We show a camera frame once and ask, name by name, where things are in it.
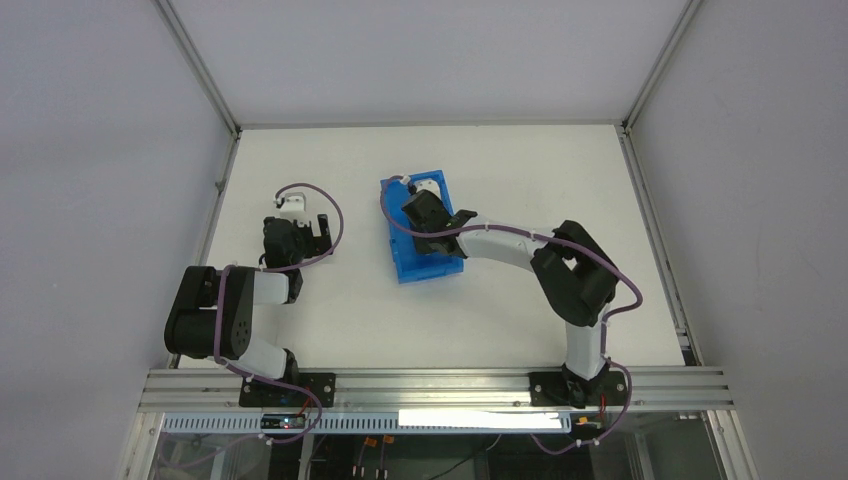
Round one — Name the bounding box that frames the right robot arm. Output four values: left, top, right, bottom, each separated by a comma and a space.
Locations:
401, 190, 619, 407

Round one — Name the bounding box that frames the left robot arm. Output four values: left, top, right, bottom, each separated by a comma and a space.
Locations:
163, 214, 332, 385

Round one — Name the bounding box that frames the blue plastic bin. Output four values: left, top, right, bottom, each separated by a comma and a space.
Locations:
381, 170, 464, 284

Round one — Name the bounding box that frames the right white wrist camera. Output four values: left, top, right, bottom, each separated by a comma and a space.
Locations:
408, 178, 442, 199

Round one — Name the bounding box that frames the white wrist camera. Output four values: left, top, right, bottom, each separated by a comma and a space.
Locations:
274, 192, 311, 228
408, 178, 442, 199

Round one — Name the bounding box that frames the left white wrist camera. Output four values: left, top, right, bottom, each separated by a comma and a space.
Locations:
274, 192, 311, 228

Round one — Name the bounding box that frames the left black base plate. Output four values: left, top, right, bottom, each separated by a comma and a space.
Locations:
238, 371, 337, 408

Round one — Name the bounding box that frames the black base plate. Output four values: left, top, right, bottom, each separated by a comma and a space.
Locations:
528, 370, 630, 409
238, 371, 337, 408

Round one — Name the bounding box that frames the left aluminium frame post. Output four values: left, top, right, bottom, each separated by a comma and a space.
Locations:
151, 0, 241, 138

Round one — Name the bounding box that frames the aluminium frame post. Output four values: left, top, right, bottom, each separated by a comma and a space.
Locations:
621, 0, 703, 135
151, 0, 241, 138

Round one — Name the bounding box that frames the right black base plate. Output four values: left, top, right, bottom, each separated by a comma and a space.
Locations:
528, 370, 630, 409

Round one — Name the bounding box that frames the grey slotted cable duct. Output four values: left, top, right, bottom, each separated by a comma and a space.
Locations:
162, 409, 572, 435

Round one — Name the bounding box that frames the right aluminium frame post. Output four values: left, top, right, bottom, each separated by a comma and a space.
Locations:
621, 0, 703, 135

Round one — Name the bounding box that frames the aluminium front rail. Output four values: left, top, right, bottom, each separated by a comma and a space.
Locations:
138, 366, 735, 413

